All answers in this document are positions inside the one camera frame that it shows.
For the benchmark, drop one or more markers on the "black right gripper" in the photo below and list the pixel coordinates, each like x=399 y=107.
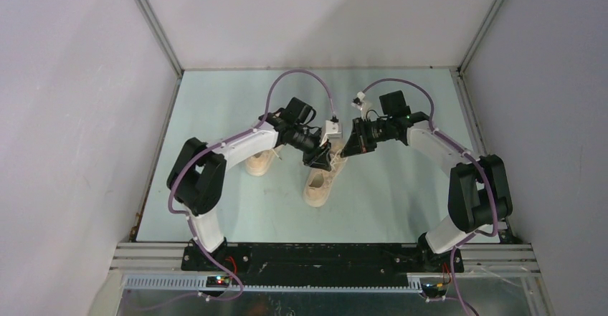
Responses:
x=358 y=142

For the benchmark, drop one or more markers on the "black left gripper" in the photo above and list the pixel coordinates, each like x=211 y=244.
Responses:
x=318 y=156

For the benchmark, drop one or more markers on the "beige sneaker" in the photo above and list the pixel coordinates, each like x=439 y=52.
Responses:
x=259 y=163
x=320 y=182

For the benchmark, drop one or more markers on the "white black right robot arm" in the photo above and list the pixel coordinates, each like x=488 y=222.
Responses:
x=478 y=189

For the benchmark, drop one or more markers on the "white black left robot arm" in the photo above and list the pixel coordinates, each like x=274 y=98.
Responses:
x=197 y=178

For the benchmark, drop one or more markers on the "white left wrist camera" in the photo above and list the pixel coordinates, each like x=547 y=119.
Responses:
x=331 y=130

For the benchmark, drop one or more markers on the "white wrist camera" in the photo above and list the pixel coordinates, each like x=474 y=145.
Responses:
x=331 y=130
x=361 y=104

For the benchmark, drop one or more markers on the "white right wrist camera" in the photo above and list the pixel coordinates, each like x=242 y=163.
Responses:
x=361 y=104

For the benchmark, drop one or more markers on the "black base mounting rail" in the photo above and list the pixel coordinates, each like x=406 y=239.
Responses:
x=322 y=265

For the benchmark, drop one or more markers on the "aluminium frame rail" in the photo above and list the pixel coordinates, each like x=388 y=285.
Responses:
x=158 y=266

